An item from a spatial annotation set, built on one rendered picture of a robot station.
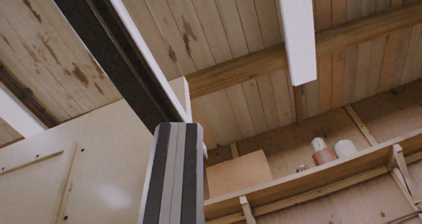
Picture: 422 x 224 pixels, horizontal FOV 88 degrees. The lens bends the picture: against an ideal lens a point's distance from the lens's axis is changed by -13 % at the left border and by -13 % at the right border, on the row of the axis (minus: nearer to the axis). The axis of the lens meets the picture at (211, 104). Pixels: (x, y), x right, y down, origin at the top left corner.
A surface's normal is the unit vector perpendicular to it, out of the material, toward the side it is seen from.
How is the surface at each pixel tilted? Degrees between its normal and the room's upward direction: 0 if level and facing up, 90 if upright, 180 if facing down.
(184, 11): 179
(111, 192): 90
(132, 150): 90
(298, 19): 180
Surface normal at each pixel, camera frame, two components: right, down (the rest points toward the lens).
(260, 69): 0.14, 0.66
